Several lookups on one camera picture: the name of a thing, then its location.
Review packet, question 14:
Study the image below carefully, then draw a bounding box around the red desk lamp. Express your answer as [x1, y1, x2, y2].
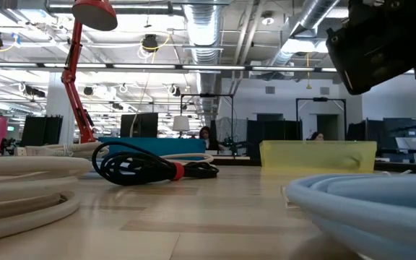
[61, 0, 118, 144]

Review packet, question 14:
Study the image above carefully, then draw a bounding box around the black background equipment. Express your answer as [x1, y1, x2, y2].
[0, 137, 18, 156]

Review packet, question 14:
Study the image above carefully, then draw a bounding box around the teal plastic bin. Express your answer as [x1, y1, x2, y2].
[97, 136, 207, 162]

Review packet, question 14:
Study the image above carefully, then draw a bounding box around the bright ceiling light panel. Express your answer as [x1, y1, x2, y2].
[282, 38, 330, 55]

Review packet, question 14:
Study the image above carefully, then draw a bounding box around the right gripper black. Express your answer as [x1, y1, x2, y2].
[325, 0, 416, 131]

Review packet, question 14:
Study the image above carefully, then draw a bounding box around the silver slanted ventilation duct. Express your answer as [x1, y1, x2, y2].
[269, 0, 341, 68]

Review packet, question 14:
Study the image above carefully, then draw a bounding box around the long ceiling light strip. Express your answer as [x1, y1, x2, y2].
[0, 61, 339, 73]

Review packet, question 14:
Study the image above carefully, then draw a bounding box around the black computer monitor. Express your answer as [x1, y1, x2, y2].
[20, 116, 47, 147]
[120, 112, 159, 139]
[44, 115, 64, 146]

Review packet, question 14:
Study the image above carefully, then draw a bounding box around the black partition panel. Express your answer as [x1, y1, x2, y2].
[246, 119, 303, 162]

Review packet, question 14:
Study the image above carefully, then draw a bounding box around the white lampshade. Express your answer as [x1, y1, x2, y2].
[172, 115, 191, 133]

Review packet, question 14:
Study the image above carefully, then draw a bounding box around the yellow hanging cord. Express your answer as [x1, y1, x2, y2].
[304, 53, 313, 90]

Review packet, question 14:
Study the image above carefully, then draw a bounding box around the dark partition panel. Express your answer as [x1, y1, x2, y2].
[347, 120, 388, 142]

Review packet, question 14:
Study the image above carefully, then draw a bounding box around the red cable strap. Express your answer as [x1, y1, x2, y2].
[171, 161, 186, 182]

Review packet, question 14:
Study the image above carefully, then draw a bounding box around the black cable with red strap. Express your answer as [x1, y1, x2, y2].
[91, 141, 220, 187]

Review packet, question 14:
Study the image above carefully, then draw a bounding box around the grey screen monitor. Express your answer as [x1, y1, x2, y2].
[383, 117, 416, 139]

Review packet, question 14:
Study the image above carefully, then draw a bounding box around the yellow plastic bin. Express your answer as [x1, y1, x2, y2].
[259, 139, 378, 173]

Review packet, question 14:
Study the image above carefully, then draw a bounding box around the beige cable with white plug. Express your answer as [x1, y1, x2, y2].
[14, 141, 111, 160]

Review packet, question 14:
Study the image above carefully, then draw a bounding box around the black metal frame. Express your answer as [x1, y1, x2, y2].
[295, 97, 347, 141]
[180, 92, 235, 152]

